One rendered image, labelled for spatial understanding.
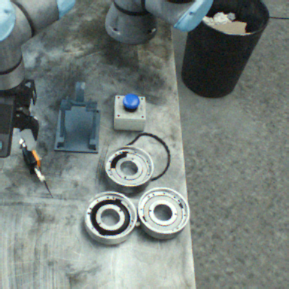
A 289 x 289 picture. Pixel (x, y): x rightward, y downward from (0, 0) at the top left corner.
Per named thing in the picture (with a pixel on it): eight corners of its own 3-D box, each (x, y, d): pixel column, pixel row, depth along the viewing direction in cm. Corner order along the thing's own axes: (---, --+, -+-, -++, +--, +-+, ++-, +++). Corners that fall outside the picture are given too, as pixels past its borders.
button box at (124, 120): (144, 131, 117) (146, 118, 113) (114, 129, 117) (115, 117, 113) (142, 105, 122) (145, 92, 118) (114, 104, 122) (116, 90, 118)
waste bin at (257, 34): (247, 106, 232) (277, 37, 198) (177, 101, 230) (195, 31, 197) (236, 56, 253) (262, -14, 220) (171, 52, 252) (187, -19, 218)
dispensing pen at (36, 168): (45, 195, 100) (14, 135, 108) (46, 205, 103) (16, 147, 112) (55, 190, 100) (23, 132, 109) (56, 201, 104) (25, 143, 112)
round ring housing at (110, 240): (123, 256, 97) (124, 247, 94) (74, 235, 99) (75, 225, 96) (141, 213, 103) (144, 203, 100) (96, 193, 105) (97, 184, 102)
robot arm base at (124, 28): (105, 7, 145) (107, -21, 137) (156, 10, 145) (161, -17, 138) (104, 42, 135) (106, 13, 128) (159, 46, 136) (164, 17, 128)
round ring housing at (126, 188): (156, 193, 106) (159, 183, 103) (108, 198, 105) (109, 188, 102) (145, 153, 113) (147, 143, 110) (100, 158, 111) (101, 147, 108)
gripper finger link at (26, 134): (48, 131, 104) (35, 104, 97) (44, 155, 101) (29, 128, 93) (34, 132, 105) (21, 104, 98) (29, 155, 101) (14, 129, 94)
